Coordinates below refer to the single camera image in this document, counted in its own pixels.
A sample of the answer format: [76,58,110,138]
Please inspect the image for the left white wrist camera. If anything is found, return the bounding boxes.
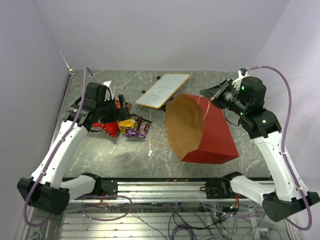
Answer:
[102,80,112,87]

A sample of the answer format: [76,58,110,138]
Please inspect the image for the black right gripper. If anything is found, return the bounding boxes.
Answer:
[200,77,248,117]

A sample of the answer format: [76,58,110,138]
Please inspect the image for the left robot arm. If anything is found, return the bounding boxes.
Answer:
[17,82,130,216]

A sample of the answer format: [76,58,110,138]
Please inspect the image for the purple cable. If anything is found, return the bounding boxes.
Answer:
[247,65,313,231]
[22,65,133,228]

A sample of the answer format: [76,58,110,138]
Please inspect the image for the brown m&m's candy packet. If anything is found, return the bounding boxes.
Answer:
[136,118,152,139]

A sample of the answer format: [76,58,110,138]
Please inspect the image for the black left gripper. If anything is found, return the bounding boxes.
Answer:
[96,94,132,124]

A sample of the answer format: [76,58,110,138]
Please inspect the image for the purple candy packet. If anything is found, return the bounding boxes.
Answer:
[125,126,145,139]

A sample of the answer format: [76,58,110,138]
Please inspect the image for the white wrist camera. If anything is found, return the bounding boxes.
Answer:
[102,80,112,87]
[238,67,250,79]

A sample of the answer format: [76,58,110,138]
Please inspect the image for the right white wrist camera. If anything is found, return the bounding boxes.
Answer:
[238,67,250,79]

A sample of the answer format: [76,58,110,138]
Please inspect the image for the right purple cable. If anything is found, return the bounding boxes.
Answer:
[247,65,313,231]

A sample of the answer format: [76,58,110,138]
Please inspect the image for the red brown paper bag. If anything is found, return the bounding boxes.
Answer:
[150,94,239,165]

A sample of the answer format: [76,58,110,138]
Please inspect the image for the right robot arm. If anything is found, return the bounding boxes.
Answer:
[199,76,320,222]

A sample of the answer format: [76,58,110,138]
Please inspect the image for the yellow m&m's candy packet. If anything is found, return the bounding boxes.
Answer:
[117,118,138,129]

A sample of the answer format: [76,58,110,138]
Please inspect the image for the small whiteboard with yellow frame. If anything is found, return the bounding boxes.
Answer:
[135,73,191,109]

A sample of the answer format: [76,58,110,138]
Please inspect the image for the aluminium mounting rail frame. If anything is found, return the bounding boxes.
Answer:
[22,178,302,240]

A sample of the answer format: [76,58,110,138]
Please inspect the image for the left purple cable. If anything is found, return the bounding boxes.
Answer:
[22,65,133,228]

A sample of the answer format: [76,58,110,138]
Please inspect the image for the red cookie snack bag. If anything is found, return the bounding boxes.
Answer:
[92,100,132,138]

